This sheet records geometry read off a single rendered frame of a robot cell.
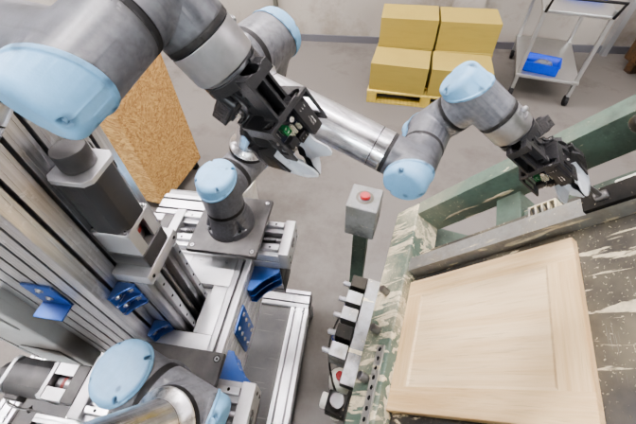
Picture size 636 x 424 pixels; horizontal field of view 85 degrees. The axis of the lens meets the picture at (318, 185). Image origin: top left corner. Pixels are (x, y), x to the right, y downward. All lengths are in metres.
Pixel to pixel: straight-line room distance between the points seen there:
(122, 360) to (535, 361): 0.78
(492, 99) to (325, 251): 1.78
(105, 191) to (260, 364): 1.28
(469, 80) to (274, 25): 0.39
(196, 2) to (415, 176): 0.38
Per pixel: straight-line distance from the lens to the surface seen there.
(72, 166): 0.70
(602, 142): 1.12
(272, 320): 1.88
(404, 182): 0.58
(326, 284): 2.17
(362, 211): 1.30
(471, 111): 0.65
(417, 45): 3.58
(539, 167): 0.71
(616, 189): 0.93
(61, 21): 0.33
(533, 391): 0.84
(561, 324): 0.86
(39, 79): 0.31
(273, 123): 0.40
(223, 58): 0.37
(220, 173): 0.99
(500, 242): 1.02
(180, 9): 0.36
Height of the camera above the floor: 1.94
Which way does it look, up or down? 48 degrees down
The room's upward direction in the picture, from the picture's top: 3 degrees counter-clockwise
